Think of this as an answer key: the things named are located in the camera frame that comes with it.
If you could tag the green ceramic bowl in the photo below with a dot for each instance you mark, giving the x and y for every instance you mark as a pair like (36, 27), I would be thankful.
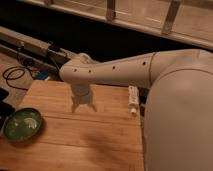
(22, 125)

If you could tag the black object at left edge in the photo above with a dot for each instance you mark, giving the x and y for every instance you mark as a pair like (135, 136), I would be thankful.
(5, 108)

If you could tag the black power adapter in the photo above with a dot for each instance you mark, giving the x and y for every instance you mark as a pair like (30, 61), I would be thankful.
(56, 48)

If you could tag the white plastic bottle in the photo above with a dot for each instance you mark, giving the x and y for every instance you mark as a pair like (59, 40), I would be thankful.
(133, 99)

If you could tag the wooden railing frame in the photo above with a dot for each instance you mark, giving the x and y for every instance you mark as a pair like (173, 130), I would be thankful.
(187, 21)

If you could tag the blue object on floor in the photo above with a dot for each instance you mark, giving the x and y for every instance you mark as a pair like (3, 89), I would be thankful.
(42, 75)

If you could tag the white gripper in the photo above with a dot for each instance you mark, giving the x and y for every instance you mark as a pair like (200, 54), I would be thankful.
(81, 94)

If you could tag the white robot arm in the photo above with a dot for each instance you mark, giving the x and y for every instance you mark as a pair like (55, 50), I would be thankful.
(178, 121)

